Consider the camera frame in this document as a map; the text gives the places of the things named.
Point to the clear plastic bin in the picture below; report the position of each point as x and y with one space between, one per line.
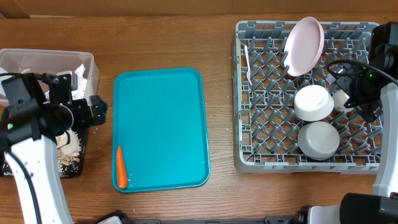
36 61

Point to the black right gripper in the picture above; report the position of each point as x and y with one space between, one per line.
344 82

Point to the grey plastic dishwasher rack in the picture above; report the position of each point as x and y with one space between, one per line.
265 125

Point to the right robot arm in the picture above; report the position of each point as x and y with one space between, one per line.
381 205

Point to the white paper napkin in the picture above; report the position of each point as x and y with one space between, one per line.
79 82

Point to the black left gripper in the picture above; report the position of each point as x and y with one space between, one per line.
84 119

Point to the white round bowl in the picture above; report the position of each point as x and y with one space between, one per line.
313 103

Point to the orange carrot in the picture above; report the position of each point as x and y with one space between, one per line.
121 169

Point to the white round plate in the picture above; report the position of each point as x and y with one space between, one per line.
304 46

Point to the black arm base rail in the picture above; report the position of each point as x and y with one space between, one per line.
202 221

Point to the white paper cup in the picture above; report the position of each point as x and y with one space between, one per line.
340 98

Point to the white plastic fork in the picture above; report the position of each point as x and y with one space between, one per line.
248 73

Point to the grey round bowl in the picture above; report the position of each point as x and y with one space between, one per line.
318 140

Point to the peanut shells and rice pile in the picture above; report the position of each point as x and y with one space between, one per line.
69 150

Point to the black waste tray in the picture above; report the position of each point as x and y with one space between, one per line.
82 134

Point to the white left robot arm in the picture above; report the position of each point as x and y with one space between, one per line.
34 166

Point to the teal plastic serving tray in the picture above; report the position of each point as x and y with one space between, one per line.
159 122

